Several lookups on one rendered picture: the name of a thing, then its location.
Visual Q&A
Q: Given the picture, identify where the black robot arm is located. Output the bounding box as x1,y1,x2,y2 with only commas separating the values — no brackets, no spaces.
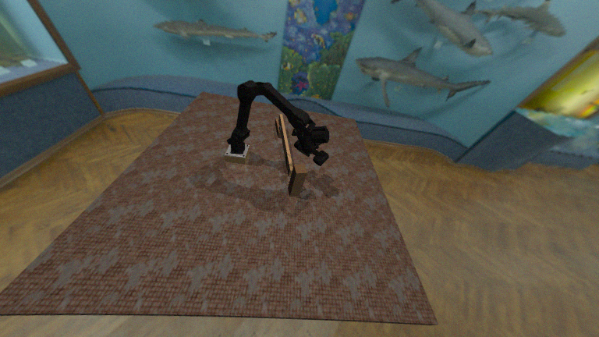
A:
227,80,329,154

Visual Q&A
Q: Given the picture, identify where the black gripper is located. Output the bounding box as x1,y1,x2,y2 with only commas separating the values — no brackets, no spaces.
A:
294,140,329,166

